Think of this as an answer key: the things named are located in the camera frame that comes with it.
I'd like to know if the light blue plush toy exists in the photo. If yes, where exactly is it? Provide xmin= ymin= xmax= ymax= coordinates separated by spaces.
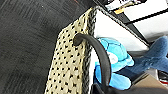
xmin=93 ymin=36 xmax=136 ymax=91

